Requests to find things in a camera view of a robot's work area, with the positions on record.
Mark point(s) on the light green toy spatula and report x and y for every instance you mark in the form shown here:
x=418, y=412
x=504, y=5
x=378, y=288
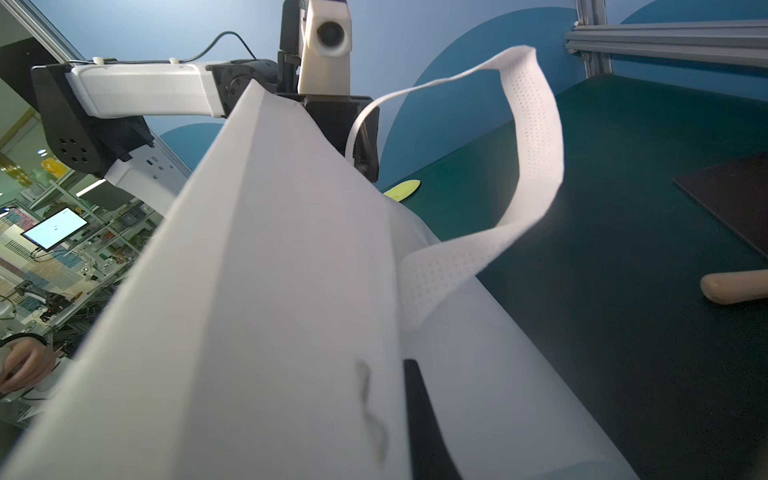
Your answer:
x=403, y=190

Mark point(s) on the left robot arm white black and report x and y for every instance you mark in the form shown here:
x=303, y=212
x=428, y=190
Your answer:
x=94, y=114

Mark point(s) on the white insulated delivery bag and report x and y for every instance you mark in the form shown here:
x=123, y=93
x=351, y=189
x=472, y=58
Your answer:
x=262, y=332

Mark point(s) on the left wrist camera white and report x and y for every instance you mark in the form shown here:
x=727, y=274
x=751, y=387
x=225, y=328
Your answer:
x=315, y=47

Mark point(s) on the left aluminium frame post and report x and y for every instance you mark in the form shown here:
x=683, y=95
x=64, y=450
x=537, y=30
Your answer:
x=592, y=14

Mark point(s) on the person hand in background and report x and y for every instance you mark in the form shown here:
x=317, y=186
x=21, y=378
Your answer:
x=30, y=360

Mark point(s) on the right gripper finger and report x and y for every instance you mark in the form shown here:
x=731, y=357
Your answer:
x=430, y=458

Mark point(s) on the tablet screen in background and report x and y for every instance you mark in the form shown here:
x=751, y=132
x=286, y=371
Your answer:
x=52, y=231

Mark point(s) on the aluminium back frame bar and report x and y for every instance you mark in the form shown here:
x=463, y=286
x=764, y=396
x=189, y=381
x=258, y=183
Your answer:
x=740, y=43

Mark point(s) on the green toy rake wooden handle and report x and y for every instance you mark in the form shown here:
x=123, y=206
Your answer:
x=735, y=287

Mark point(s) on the pink cherry blossom tree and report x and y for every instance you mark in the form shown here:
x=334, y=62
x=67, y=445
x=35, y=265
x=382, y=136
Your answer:
x=735, y=193

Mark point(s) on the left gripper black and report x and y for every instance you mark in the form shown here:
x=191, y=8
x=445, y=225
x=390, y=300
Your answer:
x=335, y=116

